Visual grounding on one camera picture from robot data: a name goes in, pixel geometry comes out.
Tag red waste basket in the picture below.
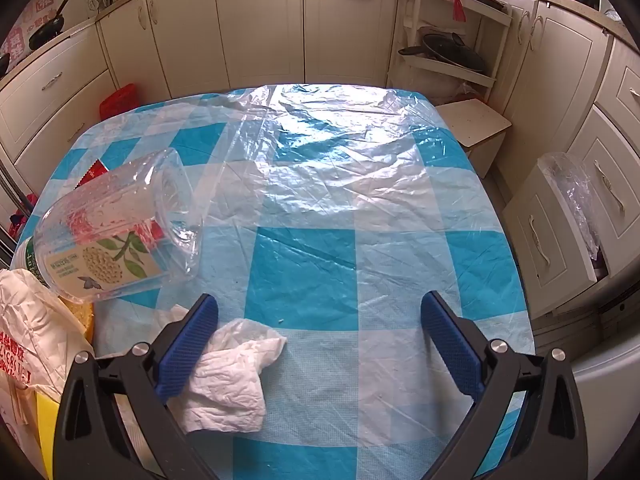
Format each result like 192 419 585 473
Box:
99 84 143 122

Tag clear bin liner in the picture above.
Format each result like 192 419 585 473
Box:
537 151 608 261

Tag blue white checked tablecloth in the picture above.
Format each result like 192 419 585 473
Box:
12 82 537 480

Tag cream kitchen cabinets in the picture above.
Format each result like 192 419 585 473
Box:
0 0 640 311

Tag red foil packet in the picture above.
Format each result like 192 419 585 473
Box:
75 160 108 188

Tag clear plastic bottle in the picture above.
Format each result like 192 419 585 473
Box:
11 147 203 303

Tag red hanging cloth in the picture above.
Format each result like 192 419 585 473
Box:
425 0 468 23

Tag white paper towel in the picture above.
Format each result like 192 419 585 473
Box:
155 305 288 435

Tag white shelf rack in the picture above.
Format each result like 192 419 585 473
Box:
387 0 513 106

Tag white red printed plastic bag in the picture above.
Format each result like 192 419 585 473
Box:
0 268 96 480

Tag black pan with lid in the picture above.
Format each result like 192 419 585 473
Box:
398 32 487 73

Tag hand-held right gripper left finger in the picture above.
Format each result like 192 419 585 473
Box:
52 293 221 480

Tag white square stool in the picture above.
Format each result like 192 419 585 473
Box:
436 98 513 178

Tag yellow plastic piece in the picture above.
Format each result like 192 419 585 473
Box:
27 387 68 480

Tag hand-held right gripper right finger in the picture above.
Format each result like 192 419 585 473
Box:
421 290 588 480

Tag open drawer with plastic bag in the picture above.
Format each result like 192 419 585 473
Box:
502 152 611 318

